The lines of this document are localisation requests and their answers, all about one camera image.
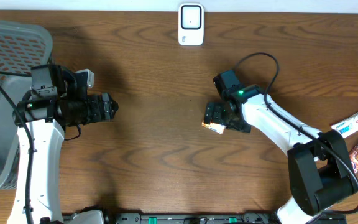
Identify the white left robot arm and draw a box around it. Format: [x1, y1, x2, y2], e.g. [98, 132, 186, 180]
[7, 64, 119, 223]

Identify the white barcode scanner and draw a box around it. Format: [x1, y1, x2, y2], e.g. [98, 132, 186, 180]
[178, 2, 204, 46]

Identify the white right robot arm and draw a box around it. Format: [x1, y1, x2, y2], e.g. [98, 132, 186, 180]
[202, 70, 358, 223]

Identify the orange small carton box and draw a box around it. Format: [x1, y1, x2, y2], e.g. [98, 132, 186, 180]
[201, 122, 226, 134]

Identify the black left camera cable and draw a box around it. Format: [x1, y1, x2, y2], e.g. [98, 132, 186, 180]
[0, 65, 82, 224]

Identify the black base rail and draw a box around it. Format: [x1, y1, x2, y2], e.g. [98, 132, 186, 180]
[62, 205, 347, 224]

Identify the grey plastic basket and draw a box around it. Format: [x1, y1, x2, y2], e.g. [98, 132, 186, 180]
[0, 21, 53, 190]

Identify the white Panadol box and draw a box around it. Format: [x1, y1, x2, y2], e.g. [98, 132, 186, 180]
[331, 112, 358, 138]

